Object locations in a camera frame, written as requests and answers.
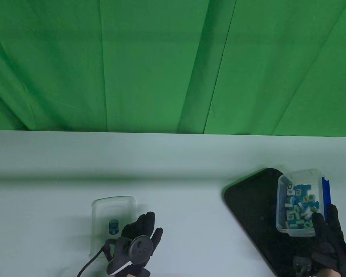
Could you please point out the person's left hand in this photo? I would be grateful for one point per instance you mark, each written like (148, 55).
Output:
(141, 228)

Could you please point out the person's right hand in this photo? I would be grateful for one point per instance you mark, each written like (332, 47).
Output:
(333, 239)

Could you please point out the clear plastic lid blue label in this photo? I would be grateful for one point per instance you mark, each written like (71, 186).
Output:
(112, 210)

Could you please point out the pile of blue mahjong tiles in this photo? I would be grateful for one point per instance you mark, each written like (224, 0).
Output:
(301, 207)

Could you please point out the clear box with blue latches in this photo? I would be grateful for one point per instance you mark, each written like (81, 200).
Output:
(281, 202)

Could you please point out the black plastic tray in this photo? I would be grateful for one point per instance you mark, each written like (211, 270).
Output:
(253, 213)

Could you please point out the person's right forearm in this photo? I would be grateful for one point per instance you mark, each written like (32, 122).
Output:
(328, 272)

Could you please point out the black left hand controller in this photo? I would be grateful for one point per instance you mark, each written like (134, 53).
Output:
(139, 248)

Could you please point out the green backdrop cloth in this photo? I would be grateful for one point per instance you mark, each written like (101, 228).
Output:
(161, 63)

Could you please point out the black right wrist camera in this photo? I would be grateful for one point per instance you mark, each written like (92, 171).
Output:
(302, 265)

